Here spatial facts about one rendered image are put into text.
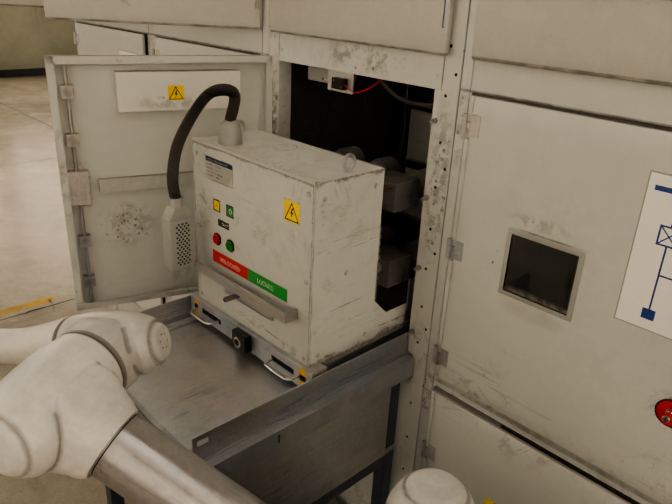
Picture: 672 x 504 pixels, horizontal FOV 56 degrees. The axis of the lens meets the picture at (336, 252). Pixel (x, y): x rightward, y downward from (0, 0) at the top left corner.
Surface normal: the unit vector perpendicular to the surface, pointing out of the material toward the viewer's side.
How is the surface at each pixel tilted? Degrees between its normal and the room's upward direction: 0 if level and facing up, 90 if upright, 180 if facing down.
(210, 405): 0
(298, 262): 90
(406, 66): 90
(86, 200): 90
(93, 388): 34
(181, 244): 90
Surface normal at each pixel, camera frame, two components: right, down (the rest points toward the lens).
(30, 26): 0.69, 0.32
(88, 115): 0.43, 0.37
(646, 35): -0.72, 0.24
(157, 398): 0.04, -0.92
